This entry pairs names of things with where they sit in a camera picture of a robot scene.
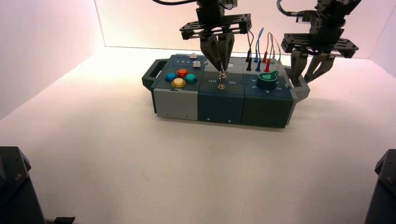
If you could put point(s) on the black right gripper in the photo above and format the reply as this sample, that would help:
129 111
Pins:
325 40

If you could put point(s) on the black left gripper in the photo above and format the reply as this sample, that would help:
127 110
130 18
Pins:
210 18

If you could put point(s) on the metal toggle switch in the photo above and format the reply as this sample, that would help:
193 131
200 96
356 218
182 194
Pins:
223 75
221 85

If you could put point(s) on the grey and teal control box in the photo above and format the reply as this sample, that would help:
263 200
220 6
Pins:
219 105

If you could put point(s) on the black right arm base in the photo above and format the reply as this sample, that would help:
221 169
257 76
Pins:
383 198

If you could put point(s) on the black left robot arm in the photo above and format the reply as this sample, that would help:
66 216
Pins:
210 3

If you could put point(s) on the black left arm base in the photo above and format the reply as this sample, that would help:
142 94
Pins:
15 191

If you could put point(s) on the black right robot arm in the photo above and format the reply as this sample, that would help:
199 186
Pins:
334 12

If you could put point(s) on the small white key cap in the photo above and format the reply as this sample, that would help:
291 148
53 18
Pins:
196 64
193 55

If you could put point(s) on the green round push button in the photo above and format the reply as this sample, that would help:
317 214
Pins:
190 78

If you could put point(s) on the red round push button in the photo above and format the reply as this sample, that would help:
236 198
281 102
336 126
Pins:
182 73

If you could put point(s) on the black and green rotary knob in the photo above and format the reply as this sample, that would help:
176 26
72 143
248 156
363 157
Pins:
267 80

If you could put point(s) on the yellow round push button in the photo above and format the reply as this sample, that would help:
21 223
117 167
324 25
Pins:
178 83

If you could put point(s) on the blue round push button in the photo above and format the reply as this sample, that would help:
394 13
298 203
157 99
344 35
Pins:
170 76

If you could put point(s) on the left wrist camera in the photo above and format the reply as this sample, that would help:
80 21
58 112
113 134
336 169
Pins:
230 3

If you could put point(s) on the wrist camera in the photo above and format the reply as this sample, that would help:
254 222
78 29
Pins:
304 17
230 3

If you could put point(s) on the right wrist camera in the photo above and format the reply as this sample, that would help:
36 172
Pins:
304 17

